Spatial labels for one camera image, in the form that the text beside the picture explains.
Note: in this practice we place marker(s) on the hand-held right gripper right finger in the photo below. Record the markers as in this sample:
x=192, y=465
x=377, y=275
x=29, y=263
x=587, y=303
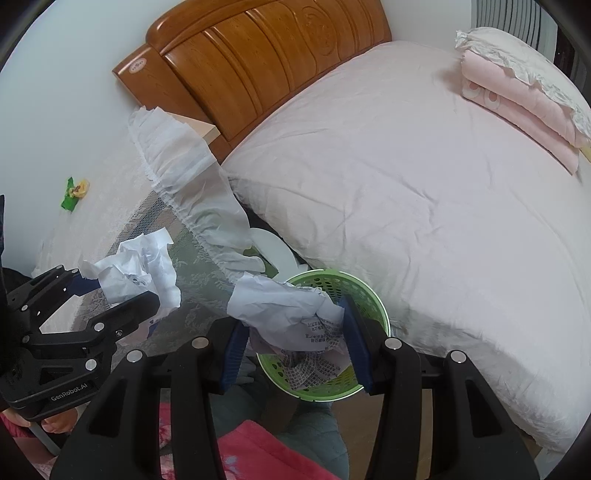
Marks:
x=358, y=341

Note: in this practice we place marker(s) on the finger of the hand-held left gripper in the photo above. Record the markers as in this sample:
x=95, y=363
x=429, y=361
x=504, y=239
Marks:
x=134, y=309
x=87, y=281

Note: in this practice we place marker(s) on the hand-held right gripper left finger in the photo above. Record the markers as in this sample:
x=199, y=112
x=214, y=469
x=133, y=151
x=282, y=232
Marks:
x=233, y=350

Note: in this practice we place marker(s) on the printed paper sheet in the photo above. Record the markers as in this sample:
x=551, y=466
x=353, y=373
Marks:
x=309, y=371

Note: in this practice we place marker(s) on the printed white paper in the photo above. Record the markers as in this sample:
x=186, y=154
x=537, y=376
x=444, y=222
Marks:
x=277, y=314

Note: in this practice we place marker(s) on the green plastic basket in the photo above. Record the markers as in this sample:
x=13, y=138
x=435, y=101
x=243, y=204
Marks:
x=318, y=391

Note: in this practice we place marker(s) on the person's left hand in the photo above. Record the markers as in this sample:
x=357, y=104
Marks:
x=60, y=421

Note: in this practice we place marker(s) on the green snack packet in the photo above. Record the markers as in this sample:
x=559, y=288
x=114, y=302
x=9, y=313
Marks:
x=69, y=201

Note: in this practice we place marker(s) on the white round stool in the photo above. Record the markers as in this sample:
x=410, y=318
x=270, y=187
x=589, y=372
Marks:
x=277, y=254

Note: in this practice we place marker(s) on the bed with white duvet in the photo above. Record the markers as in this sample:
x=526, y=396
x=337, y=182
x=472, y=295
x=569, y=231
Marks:
x=415, y=207

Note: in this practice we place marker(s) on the white lace table cover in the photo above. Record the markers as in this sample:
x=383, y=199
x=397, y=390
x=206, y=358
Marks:
x=184, y=152

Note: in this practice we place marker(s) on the light wooden bedside table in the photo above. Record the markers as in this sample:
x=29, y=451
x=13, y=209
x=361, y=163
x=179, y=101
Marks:
x=203, y=129

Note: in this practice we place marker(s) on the wooden headboard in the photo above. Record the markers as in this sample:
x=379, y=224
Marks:
x=277, y=60

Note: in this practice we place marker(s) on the folded pink blanket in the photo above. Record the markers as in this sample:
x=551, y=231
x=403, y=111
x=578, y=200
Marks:
x=521, y=101

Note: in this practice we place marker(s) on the pale yellow sheet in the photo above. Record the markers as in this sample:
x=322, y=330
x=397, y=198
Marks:
x=585, y=154

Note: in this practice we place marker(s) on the white ruffled pillow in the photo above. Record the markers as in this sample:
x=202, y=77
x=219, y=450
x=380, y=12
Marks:
x=508, y=46

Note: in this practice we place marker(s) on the grey striped curtain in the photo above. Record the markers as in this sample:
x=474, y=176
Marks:
x=508, y=18

